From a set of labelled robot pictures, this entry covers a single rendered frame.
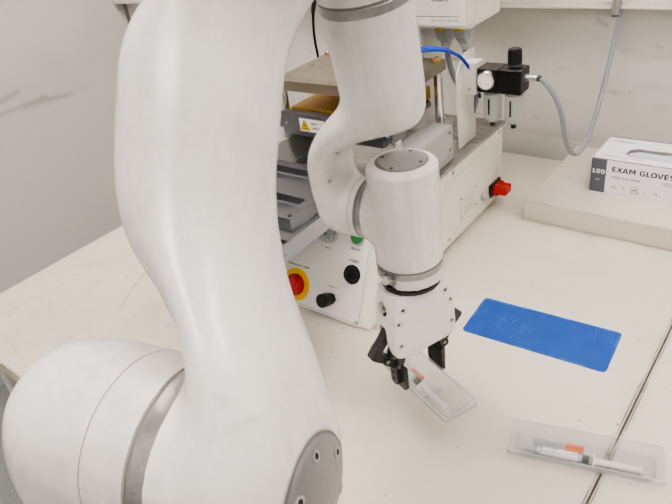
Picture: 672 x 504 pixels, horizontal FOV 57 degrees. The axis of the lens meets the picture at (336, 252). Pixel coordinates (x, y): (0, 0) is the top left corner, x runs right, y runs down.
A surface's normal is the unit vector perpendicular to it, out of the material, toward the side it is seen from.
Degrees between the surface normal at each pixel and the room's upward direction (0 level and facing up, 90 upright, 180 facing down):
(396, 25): 95
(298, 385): 64
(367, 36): 100
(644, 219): 0
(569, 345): 0
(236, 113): 74
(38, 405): 33
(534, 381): 0
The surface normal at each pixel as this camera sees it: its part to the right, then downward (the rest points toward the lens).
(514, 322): -0.14, -0.84
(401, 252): -0.26, 0.55
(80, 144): 0.78, 0.24
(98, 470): -0.43, -0.09
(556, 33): -0.61, 0.49
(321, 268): -0.59, 0.10
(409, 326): 0.44, 0.41
